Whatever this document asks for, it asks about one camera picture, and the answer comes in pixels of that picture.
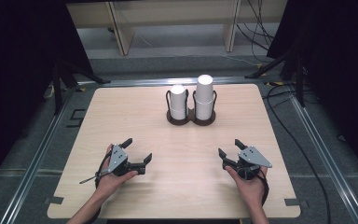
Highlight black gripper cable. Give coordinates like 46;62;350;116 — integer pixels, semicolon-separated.
255;169;270;207
78;152;113;191

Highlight black metal stand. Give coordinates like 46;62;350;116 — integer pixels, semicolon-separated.
244;43;306;108
51;59;112;117

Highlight metal floor rail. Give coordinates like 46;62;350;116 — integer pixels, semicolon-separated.
76;76;262;89
287;92;358;224
0;88;79;224

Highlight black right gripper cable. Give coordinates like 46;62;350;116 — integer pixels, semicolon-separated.
255;169;270;207

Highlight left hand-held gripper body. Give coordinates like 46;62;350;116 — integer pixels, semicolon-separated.
106;143;133;177

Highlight short stack of white cups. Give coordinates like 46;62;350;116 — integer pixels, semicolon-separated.
170;84;189;121

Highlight bundle of black cables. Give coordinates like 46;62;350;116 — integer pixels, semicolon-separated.
235;0;276;63

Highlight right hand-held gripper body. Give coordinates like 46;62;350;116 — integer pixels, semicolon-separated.
236;145;274;182

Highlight long black floor cable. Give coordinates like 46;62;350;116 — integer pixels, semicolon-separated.
261;83;333;224

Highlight beige wooden furniture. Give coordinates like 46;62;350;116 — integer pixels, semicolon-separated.
66;0;289;57

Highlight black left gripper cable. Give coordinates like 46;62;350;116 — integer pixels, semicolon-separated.
78;152;113;191

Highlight dark brown double cup holder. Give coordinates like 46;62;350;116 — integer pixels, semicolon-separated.
165;88;218;127

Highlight person's right hand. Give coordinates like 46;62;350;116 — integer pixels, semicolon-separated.
224;165;269;208

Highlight tall stack of white cups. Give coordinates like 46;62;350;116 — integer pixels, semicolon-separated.
194;74;215;121

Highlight dark curtain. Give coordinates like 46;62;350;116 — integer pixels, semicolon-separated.
0;0;95;195
266;0;358;185

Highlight person's left hand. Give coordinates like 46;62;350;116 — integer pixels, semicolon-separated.
93;143;139;201

